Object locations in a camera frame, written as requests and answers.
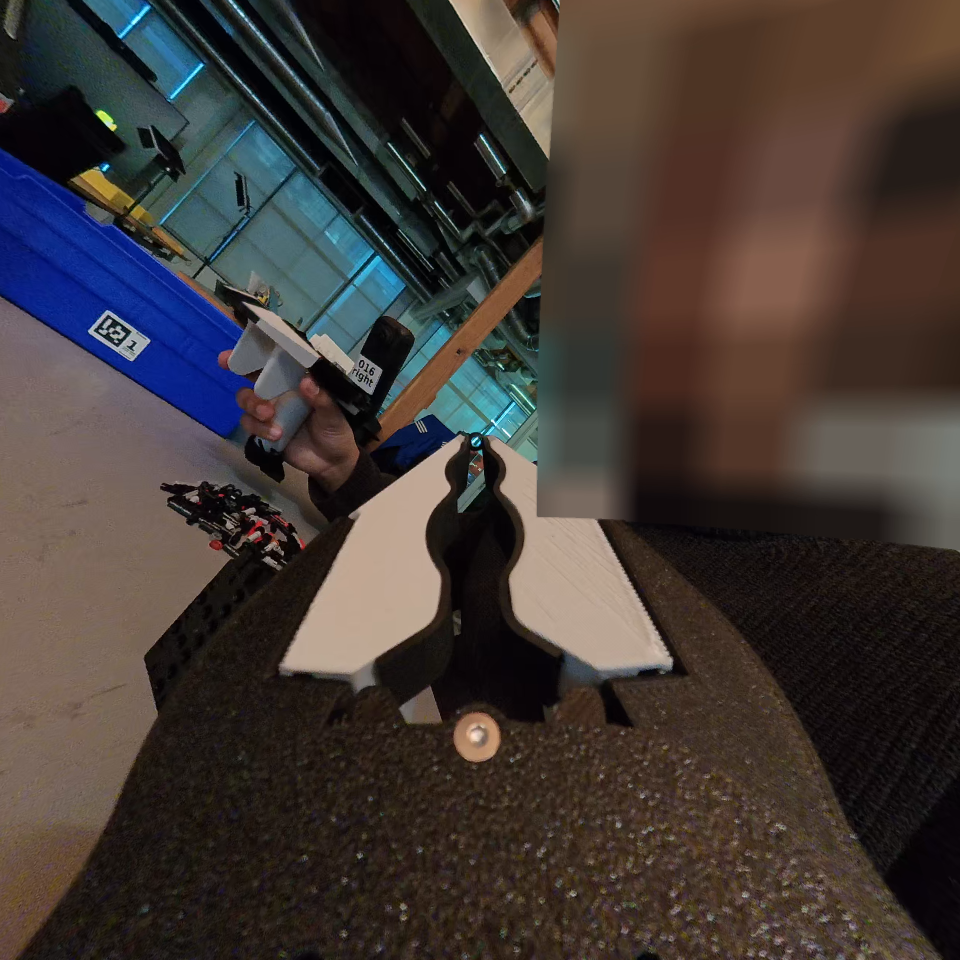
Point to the blue plastic bin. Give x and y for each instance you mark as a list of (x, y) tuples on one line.
[(75, 255)]

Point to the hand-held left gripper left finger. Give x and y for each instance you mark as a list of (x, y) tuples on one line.
[(375, 592)]

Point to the background monitor on stand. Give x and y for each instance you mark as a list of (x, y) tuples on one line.
[(240, 191), (161, 146)]

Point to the person's right hand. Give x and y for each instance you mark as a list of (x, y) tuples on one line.
[(322, 435)]

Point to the black perforated toy block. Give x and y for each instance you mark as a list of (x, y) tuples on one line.
[(195, 637)]

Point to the black and red toy assembly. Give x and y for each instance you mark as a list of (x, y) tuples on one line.
[(232, 517)]

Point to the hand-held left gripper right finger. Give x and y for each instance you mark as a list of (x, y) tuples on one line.
[(577, 600)]

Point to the blue cloth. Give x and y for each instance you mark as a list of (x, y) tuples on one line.
[(412, 446)]

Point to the black equipment case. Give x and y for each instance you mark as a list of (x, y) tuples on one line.
[(52, 135)]

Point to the person's right forearm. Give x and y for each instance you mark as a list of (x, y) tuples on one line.
[(352, 487)]

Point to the wooden beam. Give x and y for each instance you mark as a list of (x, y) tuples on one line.
[(465, 337)]

